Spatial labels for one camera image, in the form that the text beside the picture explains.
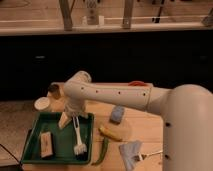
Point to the green chili pepper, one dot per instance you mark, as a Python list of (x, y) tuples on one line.
[(103, 152)]

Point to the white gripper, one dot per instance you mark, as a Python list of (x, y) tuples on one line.
[(73, 107)]

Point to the grey blue cloth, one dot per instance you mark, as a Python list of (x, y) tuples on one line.
[(128, 151)]

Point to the green plastic tray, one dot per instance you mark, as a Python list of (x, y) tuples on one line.
[(63, 140)]

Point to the white block with red print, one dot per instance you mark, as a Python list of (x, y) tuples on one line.
[(46, 144)]

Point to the white dish brush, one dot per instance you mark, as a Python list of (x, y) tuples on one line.
[(80, 148)]

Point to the silver fork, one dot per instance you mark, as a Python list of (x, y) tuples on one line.
[(141, 157)]

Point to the white round container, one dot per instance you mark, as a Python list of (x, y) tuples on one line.
[(42, 104)]

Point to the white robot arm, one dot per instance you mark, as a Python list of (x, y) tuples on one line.
[(186, 110)]

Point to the orange bowl with food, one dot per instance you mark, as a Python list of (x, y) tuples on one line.
[(137, 83)]

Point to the blue sponge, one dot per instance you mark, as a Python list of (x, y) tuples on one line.
[(117, 114)]

